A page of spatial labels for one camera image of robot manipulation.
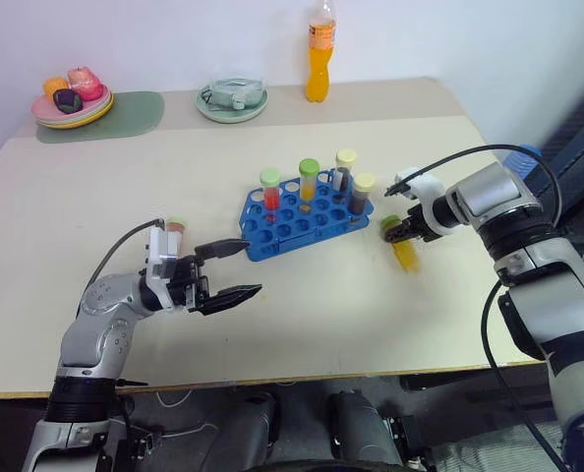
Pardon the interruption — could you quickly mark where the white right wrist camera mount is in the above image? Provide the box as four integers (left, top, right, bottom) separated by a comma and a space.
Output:
393, 166, 451, 243

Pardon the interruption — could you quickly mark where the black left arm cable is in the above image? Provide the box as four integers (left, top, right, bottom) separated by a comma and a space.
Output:
77, 218, 168, 317

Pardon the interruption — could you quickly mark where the dark ribbed panel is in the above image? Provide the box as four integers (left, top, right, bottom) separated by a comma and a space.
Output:
537, 81, 584, 269

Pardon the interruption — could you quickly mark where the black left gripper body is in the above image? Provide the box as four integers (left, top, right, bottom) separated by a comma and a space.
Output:
165, 252, 210, 314

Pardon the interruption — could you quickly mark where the pink toy peach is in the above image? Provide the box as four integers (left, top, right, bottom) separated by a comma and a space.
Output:
66, 65, 102, 102

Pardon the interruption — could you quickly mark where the red liquid green-capped tube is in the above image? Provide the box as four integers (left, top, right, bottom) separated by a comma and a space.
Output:
259, 167, 284, 225

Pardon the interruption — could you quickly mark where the orange toy fruit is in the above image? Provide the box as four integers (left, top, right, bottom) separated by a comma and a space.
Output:
42, 76, 71, 97

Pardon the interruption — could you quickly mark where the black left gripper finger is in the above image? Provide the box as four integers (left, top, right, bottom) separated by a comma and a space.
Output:
194, 238, 251, 263
190, 283, 264, 317

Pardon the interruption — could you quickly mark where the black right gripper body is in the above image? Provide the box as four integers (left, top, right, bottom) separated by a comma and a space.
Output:
403, 205, 438, 244

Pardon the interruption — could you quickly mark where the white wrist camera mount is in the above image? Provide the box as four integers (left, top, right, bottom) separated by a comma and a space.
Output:
393, 166, 451, 243
144, 226, 184, 312

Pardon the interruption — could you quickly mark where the blue plastic object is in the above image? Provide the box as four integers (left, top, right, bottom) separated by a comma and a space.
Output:
504, 146, 545, 187

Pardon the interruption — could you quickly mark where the dark liquid pale-capped tube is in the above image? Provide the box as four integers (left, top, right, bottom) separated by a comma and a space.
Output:
333, 147, 359, 199

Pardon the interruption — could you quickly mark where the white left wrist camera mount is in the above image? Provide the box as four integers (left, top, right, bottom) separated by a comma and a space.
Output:
144, 226, 184, 312

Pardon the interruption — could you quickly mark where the yellow liquid green-capped tube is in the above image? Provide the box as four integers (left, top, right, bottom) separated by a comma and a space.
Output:
298, 157, 321, 204
380, 213, 424, 273

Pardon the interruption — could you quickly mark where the pink plate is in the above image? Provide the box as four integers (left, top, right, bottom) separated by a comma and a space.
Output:
30, 83, 113, 123

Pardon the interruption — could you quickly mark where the thin white floor cable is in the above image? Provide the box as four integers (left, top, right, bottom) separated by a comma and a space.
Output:
154, 385, 217, 409

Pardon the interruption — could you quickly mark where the brown liquid pale-capped tube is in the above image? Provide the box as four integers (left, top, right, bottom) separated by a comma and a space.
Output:
347, 172, 377, 218

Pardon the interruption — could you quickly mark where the pale green plate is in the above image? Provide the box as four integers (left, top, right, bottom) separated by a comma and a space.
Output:
195, 80, 270, 125

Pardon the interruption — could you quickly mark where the blue test tube rack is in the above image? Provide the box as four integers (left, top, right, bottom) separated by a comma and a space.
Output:
237, 168, 374, 263

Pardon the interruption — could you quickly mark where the purple toy mangosteen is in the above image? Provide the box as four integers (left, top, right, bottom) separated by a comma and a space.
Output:
52, 88, 85, 115

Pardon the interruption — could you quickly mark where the orange drink plastic bottle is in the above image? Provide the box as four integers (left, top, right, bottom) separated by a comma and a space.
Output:
305, 0, 339, 104

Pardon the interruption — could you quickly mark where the black bar under table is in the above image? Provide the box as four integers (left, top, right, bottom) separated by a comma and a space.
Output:
398, 361, 553, 393

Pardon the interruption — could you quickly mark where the yellow plate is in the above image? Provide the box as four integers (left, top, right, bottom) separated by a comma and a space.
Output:
34, 95, 116, 131

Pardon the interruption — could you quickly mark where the dark rounded shape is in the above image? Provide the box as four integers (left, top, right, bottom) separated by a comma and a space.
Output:
324, 389, 403, 472
196, 389, 282, 472

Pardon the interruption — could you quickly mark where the green placemat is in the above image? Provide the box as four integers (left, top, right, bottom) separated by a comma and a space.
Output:
35, 89, 166, 146

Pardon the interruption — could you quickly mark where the clear plastic bag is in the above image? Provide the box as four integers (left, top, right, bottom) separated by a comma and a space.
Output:
200, 77, 266, 111

